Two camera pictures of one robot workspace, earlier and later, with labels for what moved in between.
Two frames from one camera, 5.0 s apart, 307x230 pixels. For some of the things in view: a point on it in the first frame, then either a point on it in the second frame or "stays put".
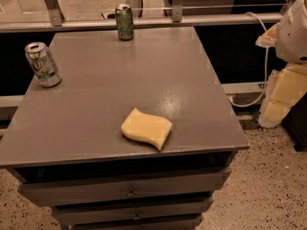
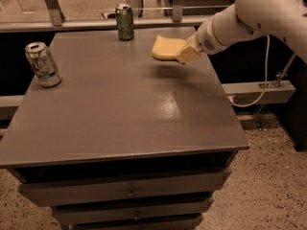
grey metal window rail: (108, 23) stays put
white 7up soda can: (42, 64) stays put
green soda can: (125, 20) stays put
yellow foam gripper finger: (286, 86) to (211, 37)
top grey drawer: (122, 188) stays put
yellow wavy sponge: (147, 126) to (164, 48)
